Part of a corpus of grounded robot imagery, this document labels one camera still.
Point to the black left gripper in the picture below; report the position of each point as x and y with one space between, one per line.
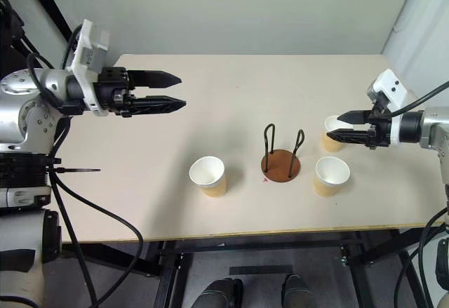
108 90

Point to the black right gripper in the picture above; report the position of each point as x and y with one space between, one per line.
380 132

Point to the brown paper cup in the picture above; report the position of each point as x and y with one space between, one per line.
329 145
331 171
207 173

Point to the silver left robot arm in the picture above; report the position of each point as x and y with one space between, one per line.
52 83

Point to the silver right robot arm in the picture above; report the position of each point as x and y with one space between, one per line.
433 125

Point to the black floor tape strip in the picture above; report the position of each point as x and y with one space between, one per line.
261 270

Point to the dark rounded right robot foot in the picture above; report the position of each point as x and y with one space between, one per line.
301 292

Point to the silver white robot torso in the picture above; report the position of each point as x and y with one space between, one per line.
17 238

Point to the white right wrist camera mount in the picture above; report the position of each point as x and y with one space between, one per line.
389 87

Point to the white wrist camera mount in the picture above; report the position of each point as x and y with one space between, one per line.
389 87
87 52

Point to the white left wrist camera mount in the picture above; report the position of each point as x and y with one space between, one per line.
87 52

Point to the black diagonal frame bar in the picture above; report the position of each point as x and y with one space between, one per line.
52 6

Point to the black metal table frame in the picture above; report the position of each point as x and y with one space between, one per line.
245 245

